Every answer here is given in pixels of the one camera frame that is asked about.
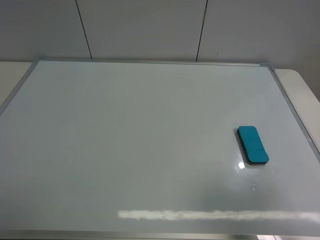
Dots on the teal whiteboard eraser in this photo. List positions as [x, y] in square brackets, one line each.
[252, 145]

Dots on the white whiteboard with aluminium frame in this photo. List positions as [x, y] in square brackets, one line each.
[150, 150]

